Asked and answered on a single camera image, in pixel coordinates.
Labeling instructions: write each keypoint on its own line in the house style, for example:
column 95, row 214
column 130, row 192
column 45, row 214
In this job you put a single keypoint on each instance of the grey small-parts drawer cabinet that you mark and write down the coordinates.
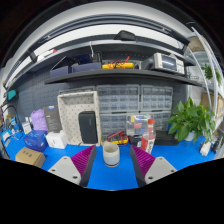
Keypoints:
column 162, row 120
column 113, row 123
column 156, row 98
column 118, row 98

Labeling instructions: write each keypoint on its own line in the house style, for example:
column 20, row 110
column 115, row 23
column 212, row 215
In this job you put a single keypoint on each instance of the white power adapter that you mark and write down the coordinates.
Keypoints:
column 206, row 149

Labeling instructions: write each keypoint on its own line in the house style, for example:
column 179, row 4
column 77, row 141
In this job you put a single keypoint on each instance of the purple plastic bag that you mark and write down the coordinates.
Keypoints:
column 39, row 120

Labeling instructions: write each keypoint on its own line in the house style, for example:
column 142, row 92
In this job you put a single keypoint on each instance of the white and grey mug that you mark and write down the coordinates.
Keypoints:
column 111, row 155

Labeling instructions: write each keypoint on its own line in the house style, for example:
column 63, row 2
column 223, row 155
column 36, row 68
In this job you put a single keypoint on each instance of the dark workbench shelf unit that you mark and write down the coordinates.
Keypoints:
column 116, row 75

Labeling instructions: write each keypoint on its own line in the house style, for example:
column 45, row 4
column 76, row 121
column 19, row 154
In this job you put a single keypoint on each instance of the black flat carrying case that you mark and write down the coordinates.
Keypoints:
column 166, row 138

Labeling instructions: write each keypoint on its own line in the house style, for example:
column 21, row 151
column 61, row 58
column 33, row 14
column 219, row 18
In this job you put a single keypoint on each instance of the yellow multimeter with red leads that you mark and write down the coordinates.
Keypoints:
column 116, row 140

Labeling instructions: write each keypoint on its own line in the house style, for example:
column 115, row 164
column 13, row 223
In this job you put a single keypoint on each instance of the small white carton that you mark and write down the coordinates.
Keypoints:
column 26, row 127

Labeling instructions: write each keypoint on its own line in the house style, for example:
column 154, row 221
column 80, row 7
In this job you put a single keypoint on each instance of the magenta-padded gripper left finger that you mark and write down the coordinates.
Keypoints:
column 71, row 168

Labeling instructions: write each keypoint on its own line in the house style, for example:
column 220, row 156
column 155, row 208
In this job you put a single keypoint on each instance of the small black box white label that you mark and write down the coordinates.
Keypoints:
column 136, row 140

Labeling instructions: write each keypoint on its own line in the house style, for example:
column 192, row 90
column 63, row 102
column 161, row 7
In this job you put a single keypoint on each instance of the clear organizer box coloured parts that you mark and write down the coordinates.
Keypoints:
column 136, row 124

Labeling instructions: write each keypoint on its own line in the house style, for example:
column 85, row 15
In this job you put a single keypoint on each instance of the dark grey flat box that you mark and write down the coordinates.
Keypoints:
column 52, row 118

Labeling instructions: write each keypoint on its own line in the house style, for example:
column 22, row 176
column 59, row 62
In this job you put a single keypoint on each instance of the white carton box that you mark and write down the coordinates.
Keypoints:
column 57, row 139

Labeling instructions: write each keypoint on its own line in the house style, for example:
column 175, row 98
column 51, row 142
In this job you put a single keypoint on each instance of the white perforated tray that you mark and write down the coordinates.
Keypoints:
column 71, row 106

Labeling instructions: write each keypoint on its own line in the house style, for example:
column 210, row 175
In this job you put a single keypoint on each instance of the brown cardboard box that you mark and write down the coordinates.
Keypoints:
column 30, row 156

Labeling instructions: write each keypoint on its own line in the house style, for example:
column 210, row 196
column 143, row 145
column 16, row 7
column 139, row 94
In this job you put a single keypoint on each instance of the green potted plant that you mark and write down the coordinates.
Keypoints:
column 190, row 120

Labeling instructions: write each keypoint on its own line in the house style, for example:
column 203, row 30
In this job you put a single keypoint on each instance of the black zippered case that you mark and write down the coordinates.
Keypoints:
column 88, row 128

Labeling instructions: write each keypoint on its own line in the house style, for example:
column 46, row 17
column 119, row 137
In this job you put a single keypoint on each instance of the blue printed box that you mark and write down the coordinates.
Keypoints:
column 35, row 140

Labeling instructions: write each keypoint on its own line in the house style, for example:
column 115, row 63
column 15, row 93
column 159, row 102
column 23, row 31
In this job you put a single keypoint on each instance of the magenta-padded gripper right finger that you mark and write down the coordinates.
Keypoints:
column 155, row 168

